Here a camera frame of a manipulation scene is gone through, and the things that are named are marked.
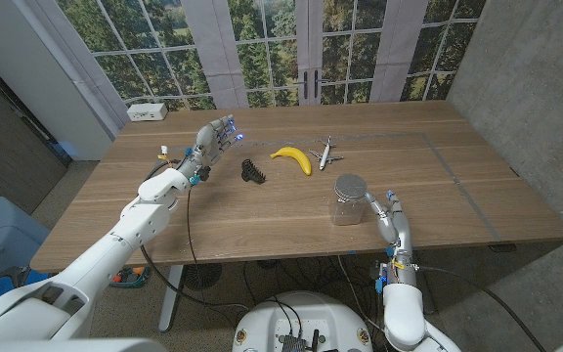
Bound tangled black floor cables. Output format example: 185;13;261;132
241;253;378;319

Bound yellow banana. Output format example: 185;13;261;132
270;146;313;177

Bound clear plastic jar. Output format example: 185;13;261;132
328;188;368;227

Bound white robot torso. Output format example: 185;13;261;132
231;290;374;352

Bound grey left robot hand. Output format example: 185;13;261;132
192;114;244;167

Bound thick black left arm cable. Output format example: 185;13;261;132
138;156;249;314

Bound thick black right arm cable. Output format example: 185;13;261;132
413;264;547;352

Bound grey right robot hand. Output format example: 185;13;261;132
364;189;415;259

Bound white power strip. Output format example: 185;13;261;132
126;102;169;122

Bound black hair claw clip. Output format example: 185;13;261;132
240;158;267;185

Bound printed window backdrop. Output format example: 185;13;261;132
31;0;488;111

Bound blue grey seat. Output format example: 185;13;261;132
0;197;51;314

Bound thin black camera cable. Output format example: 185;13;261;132
186;187;198;266

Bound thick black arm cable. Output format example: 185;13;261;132
138;156;249;314
413;264;547;352

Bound teal tray with tools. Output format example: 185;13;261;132
109;266;150;289

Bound black round fan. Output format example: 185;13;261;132
183;263;223;292

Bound white toy airplane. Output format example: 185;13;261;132
309;136;345;171

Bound white table leg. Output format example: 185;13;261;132
157;265;185;333

